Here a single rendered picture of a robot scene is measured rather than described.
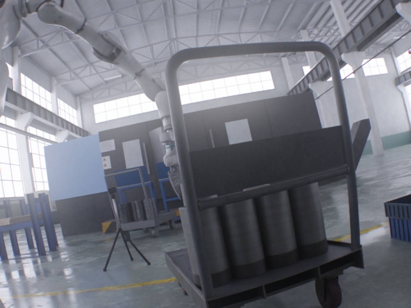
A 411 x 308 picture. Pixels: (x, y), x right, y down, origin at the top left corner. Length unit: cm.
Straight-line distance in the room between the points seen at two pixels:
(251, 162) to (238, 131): 644
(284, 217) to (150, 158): 627
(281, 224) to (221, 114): 638
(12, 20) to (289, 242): 127
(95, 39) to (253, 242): 93
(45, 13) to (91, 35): 21
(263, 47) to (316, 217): 61
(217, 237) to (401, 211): 125
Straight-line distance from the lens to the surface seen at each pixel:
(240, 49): 103
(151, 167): 735
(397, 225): 222
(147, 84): 139
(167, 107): 135
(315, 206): 128
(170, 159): 134
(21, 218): 556
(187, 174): 95
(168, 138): 127
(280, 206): 121
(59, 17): 137
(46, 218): 548
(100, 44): 140
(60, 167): 786
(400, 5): 1458
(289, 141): 107
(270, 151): 104
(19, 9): 137
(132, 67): 140
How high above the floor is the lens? 59
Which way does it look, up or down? 5 degrees up
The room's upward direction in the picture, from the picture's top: 11 degrees counter-clockwise
